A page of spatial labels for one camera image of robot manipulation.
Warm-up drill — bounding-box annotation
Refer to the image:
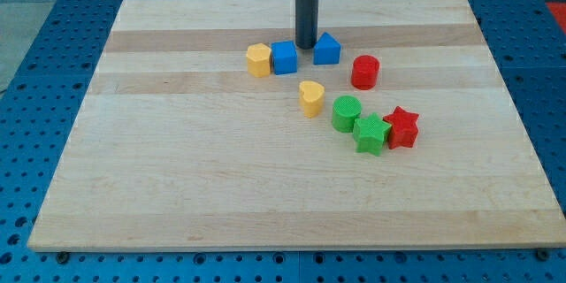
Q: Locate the red cylinder block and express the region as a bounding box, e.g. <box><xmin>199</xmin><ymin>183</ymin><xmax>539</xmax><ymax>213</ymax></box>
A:
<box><xmin>350</xmin><ymin>55</ymin><xmax>380</xmax><ymax>90</ymax></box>

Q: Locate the green cylinder block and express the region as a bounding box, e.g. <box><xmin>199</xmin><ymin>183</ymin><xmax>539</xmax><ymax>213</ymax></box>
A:
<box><xmin>332</xmin><ymin>96</ymin><xmax>362</xmax><ymax>133</ymax></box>

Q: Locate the green star block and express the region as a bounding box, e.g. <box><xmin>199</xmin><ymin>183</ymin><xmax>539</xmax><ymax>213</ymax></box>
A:
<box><xmin>353</xmin><ymin>113</ymin><xmax>392</xmax><ymax>157</ymax></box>

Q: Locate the blue triangle block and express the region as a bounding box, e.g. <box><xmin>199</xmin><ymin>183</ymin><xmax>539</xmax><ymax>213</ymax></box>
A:
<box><xmin>313</xmin><ymin>33</ymin><xmax>341</xmax><ymax>65</ymax></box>

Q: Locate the yellow hexagon block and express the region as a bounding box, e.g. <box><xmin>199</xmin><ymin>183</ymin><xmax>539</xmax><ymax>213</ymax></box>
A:
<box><xmin>246</xmin><ymin>43</ymin><xmax>272</xmax><ymax>78</ymax></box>

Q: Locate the red star block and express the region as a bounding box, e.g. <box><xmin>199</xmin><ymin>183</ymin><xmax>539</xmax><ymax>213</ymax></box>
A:
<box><xmin>383</xmin><ymin>106</ymin><xmax>419</xmax><ymax>149</ymax></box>

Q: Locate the yellow heart block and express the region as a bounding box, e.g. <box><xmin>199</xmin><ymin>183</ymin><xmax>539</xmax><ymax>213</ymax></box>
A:
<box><xmin>299</xmin><ymin>80</ymin><xmax>325</xmax><ymax>119</ymax></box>

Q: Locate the blue cube block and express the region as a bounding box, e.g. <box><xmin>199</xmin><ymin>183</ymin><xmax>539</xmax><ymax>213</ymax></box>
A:
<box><xmin>272</xmin><ymin>41</ymin><xmax>298</xmax><ymax>75</ymax></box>

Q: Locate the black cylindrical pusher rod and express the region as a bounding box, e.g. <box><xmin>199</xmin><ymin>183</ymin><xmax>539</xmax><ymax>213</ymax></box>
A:
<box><xmin>295</xmin><ymin>0</ymin><xmax>318</xmax><ymax>50</ymax></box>

